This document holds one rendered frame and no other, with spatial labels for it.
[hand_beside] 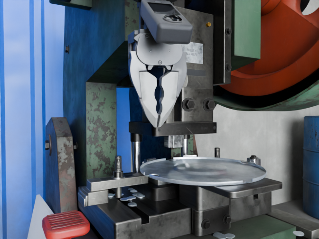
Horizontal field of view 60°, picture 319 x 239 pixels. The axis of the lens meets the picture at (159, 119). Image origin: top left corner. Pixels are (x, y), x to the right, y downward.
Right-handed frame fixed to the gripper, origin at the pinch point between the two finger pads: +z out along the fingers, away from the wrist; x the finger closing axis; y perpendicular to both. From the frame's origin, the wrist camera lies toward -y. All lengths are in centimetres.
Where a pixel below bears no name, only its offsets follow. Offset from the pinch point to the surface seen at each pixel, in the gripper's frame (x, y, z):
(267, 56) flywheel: -49, 40, -12
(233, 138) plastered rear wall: -116, 168, 51
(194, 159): -18.6, 27.9, 17.2
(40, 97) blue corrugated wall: 35, 131, 8
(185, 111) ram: -11.6, 17.7, 1.5
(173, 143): -11.5, 25.6, 11.5
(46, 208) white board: 25, 53, 39
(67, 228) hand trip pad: 14.3, -5.5, 13.3
